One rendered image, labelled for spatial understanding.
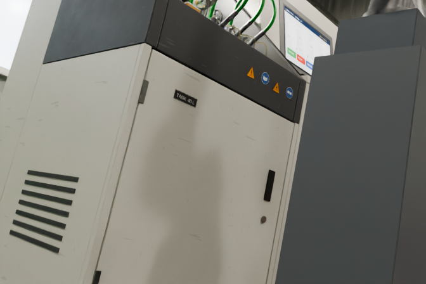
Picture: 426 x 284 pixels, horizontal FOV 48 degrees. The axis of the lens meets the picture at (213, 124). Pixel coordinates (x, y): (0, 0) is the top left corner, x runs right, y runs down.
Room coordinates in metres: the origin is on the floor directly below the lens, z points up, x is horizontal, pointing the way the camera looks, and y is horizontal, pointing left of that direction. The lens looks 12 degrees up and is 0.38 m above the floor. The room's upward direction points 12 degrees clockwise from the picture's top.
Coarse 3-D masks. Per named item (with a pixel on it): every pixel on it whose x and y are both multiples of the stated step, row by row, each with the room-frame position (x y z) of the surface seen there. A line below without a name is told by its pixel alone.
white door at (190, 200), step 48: (144, 96) 1.16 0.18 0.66; (192, 96) 1.27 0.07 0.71; (240, 96) 1.39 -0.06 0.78; (144, 144) 1.18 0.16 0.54; (192, 144) 1.29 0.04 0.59; (240, 144) 1.42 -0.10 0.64; (288, 144) 1.59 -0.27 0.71; (144, 192) 1.21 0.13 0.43; (192, 192) 1.32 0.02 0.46; (240, 192) 1.45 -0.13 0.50; (144, 240) 1.23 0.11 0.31; (192, 240) 1.34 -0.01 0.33; (240, 240) 1.48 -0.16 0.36
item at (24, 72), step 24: (48, 0) 1.64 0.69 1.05; (24, 24) 1.75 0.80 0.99; (48, 24) 1.59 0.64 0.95; (24, 48) 1.70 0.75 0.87; (24, 72) 1.65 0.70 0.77; (24, 96) 1.60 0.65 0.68; (0, 120) 1.71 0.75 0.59; (24, 120) 1.56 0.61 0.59; (0, 144) 1.66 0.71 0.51; (0, 168) 1.61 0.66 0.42; (0, 192) 1.57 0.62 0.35
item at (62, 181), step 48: (144, 48) 1.13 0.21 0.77; (48, 96) 1.46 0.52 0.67; (96, 96) 1.25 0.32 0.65; (48, 144) 1.40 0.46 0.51; (96, 144) 1.20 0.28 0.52; (48, 192) 1.34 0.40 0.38; (96, 192) 1.16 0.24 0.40; (0, 240) 1.49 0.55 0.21; (48, 240) 1.28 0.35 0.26; (96, 240) 1.14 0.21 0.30
